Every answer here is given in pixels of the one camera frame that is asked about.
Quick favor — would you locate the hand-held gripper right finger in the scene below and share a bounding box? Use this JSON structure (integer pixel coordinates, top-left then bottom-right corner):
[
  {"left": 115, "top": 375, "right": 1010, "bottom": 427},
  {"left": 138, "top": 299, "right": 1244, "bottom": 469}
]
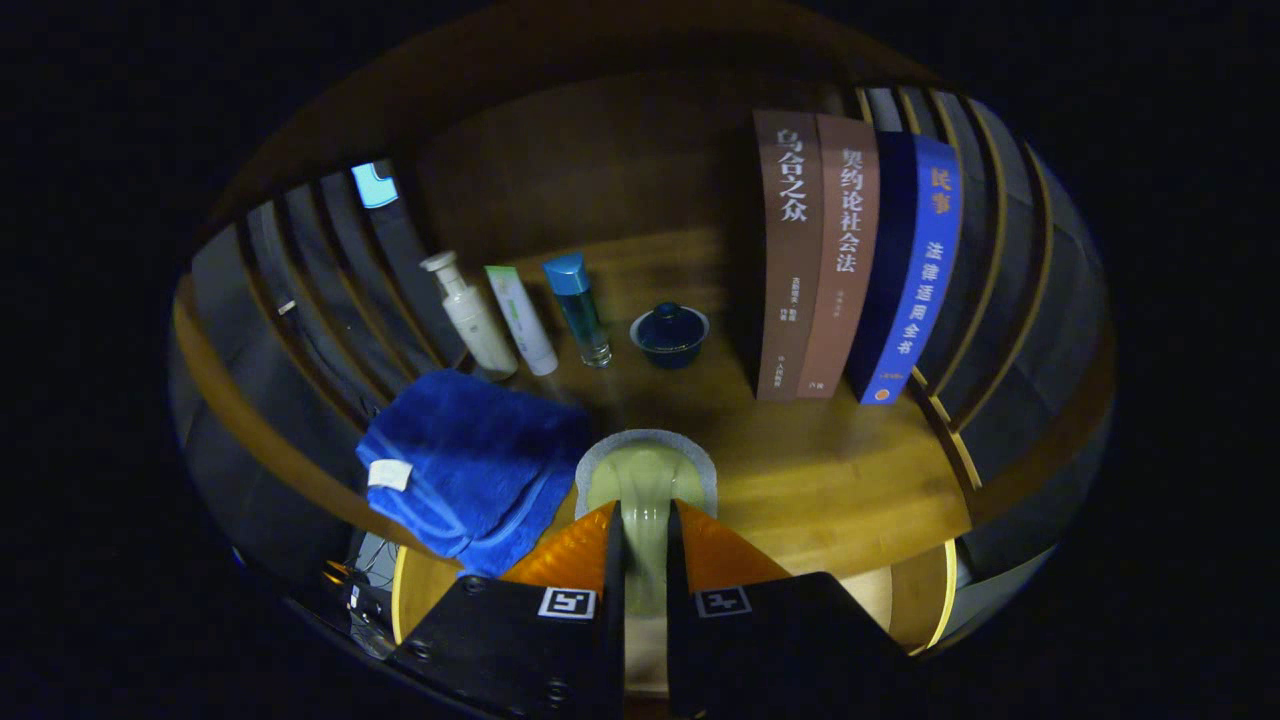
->
[{"left": 665, "top": 498, "right": 931, "bottom": 720}]

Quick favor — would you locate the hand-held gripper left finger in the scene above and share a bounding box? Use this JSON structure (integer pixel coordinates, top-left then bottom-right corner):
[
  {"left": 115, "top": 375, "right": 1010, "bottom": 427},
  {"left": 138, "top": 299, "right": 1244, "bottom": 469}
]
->
[{"left": 385, "top": 500, "right": 626, "bottom": 720}]

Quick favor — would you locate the green handled scrub brush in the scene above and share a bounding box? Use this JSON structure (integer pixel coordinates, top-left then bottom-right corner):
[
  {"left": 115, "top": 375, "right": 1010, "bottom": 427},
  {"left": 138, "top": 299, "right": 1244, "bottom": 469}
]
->
[{"left": 574, "top": 429, "right": 719, "bottom": 621}]

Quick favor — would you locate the wooden countertop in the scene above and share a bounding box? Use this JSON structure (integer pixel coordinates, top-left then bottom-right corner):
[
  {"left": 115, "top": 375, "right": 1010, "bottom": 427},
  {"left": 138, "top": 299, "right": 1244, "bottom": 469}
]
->
[{"left": 370, "top": 228, "right": 973, "bottom": 581}]

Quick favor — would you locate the brown wooden cabinet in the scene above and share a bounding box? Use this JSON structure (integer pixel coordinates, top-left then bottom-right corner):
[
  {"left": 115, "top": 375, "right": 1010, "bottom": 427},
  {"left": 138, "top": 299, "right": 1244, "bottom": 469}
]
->
[{"left": 170, "top": 0, "right": 1116, "bottom": 651}]

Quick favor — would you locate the folded blue towel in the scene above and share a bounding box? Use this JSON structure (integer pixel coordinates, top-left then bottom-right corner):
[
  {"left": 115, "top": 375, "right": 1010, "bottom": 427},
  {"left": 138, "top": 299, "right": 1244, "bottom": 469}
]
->
[{"left": 356, "top": 369, "right": 591, "bottom": 579}]

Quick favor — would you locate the dark blue lidded teacup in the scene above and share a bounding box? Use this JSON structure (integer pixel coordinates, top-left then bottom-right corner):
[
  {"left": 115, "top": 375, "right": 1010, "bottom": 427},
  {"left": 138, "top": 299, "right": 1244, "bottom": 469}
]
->
[{"left": 629, "top": 302, "right": 711, "bottom": 370}]

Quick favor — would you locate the teal glass bottle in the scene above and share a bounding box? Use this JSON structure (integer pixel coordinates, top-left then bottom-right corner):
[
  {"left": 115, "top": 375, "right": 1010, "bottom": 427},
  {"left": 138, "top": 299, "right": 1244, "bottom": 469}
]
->
[{"left": 543, "top": 252, "right": 613, "bottom": 369}]

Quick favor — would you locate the white and green tube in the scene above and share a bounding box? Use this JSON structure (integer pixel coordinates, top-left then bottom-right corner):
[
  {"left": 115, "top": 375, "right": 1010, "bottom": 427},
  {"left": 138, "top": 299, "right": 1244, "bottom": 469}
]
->
[{"left": 485, "top": 265, "right": 559, "bottom": 377}]

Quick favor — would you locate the white pump bottle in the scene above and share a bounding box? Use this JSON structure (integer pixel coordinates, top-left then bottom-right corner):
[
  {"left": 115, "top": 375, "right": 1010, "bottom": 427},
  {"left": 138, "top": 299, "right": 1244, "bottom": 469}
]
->
[{"left": 420, "top": 250, "right": 519, "bottom": 381}]

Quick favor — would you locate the dark brown book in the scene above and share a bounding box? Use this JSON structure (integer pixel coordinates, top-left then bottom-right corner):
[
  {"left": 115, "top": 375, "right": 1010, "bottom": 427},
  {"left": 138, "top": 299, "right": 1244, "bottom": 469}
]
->
[{"left": 752, "top": 110, "right": 823, "bottom": 402}]

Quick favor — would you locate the reddish brown book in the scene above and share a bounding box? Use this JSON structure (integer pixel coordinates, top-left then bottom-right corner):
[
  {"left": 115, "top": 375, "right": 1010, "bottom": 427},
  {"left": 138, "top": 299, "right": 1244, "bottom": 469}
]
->
[{"left": 797, "top": 113, "right": 881, "bottom": 399}]

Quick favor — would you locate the blue book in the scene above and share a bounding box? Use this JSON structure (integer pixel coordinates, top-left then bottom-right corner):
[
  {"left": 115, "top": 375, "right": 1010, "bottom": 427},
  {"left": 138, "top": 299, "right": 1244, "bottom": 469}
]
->
[{"left": 845, "top": 132, "right": 963, "bottom": 405}]

